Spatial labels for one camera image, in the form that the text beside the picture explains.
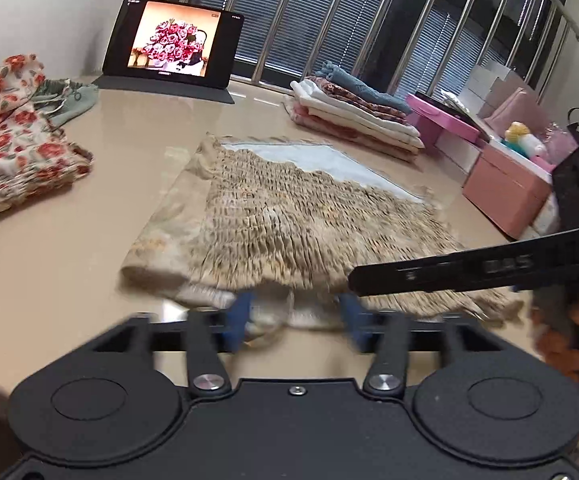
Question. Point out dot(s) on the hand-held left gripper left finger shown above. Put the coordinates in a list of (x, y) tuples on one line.
[(239, 320)]

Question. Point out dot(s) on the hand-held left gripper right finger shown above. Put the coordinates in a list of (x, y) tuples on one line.
[(354, 320)]

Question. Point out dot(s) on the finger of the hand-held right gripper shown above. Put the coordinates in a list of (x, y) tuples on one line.
[(377, 280)]

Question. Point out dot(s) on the beige smocked dress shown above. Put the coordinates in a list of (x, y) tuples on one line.
[(294, 220)]

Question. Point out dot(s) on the pink translucent gift bag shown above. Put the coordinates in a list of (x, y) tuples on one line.
[(562, 142)]

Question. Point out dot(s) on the salmon pink storage box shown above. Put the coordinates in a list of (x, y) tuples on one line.
[(504, 195)]

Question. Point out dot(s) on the yellow white plush toy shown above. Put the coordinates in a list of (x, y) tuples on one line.
[(522, 140)]

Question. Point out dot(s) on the pink cushion pouch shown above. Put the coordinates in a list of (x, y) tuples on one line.
[(519, 110)]

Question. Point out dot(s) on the white box beside magenta box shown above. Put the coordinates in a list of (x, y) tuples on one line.
[(459, 152)]

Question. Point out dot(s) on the cream folded garment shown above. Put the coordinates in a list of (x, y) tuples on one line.
[(369, 132)]

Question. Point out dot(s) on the white cardboard box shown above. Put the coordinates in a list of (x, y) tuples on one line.
[(487, 87), (502, 72), (477, 105)]

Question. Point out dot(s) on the magenta square box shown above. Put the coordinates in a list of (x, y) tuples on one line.
[(428, 132)]

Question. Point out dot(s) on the magenta flat box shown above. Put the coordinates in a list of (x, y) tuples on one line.
[(449, 122)]

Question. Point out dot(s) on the black flat box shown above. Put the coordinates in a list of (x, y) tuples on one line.
[(444, 105)]

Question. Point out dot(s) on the dark red patterned folded garment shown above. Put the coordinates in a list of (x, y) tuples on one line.
[(354, 104)]

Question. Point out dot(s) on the teal folded knit garment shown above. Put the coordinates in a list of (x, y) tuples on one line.
[(364, 92)]

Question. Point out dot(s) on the stainless steel window railing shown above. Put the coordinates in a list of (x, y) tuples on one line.
[(557, 0)]

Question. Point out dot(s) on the dark framed window with blinds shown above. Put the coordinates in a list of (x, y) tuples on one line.
[(369, 20)]

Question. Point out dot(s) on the red floral garment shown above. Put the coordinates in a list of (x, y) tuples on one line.
[(14, 150)]

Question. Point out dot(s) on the black tablet with folio case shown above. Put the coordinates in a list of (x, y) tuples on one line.
[(174, 40)]

